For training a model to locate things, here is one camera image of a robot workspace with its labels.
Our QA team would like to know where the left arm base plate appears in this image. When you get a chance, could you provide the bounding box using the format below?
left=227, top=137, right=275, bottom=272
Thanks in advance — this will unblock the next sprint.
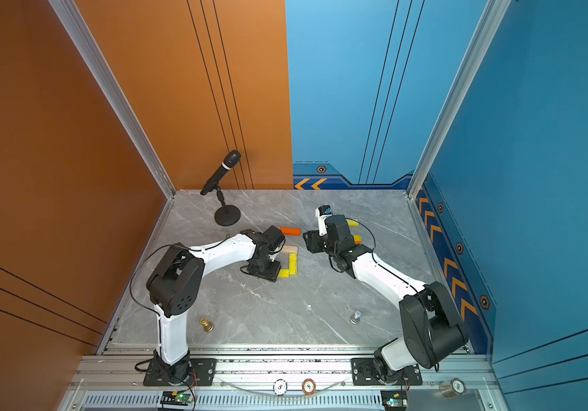
left=143, top=356, right=217, bottom=387

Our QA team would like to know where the aluminium corner post right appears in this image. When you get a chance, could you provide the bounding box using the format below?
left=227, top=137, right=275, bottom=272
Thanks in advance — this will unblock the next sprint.
left=407, top=0, right=511, bottom=200

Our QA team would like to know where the beige wooden block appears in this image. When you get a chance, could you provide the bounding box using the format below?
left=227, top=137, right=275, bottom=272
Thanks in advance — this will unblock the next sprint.
left=281, top=246, right=298, bottom=254

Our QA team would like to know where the silver chess piece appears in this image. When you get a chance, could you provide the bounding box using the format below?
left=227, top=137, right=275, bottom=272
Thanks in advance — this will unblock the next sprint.
left=350, top=311, right=362, bottom=325

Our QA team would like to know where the aluminium corner post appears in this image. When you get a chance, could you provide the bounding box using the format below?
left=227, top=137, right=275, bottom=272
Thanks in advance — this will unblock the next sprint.
left=407, top=0, right=511, bottom=200
left=49, top=0, right=176, bottom=200

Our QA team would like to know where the right green circuit board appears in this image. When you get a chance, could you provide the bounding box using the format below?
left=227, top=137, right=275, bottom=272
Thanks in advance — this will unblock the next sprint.
left=380, top=390, right=408, bottom=411

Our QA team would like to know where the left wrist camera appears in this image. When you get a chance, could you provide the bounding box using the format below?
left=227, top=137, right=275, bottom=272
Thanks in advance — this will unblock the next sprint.
left=262, top=225, right=285, bottom=254

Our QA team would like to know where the silver tape roll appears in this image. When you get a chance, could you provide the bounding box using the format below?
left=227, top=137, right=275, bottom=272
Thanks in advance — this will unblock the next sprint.
left=439, top=378, right=467, bottom=398

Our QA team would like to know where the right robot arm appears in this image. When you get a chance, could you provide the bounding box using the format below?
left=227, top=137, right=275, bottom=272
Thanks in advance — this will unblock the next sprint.
left=303, top=231, right=470, bottom=384

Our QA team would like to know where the copper tape roll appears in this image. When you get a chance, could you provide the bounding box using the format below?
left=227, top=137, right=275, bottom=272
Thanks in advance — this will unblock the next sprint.
left=302, top=378, right=316, bottom=396

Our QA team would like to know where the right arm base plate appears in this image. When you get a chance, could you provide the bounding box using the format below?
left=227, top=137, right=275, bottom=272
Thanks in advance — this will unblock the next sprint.
left=351, top=357, right=422, bottom=386

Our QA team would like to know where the long orange block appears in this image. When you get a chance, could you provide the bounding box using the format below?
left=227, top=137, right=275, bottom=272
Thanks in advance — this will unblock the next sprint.
left=280, top=227, right=302, bottom=236

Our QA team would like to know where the aluminium front rail frame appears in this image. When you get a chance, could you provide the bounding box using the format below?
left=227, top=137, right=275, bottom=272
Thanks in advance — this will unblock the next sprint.
left=59, top=344, right=507, bottom=410

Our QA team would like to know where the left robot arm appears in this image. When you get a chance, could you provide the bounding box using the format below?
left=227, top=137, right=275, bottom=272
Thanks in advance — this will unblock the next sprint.
left=146, top=226, right=285, bottom=366

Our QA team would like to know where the green circuit board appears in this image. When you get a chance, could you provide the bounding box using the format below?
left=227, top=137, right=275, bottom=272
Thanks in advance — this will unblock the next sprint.
left=160, top=390, right=195, bottom=409
left=380, top=390, right=408, bottom=411

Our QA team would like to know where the left green circuit board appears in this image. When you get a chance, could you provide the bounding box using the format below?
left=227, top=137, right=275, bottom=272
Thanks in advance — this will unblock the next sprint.
left=160, top=390, right=195, bottom=409

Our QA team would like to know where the black microphone on stand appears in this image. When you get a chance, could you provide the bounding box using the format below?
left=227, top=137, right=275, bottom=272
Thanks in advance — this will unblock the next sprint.
left=200, top=150, right=241, bottom=227

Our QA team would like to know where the brass chess piece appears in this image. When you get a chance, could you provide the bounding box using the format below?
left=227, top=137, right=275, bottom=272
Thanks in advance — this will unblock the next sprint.
left=199, top=318, right=215, bottom=333

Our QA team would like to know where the aluminium corner post left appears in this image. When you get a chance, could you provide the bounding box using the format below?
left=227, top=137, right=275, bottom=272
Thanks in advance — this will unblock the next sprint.
left=49, top=0, right=176, bottom=200

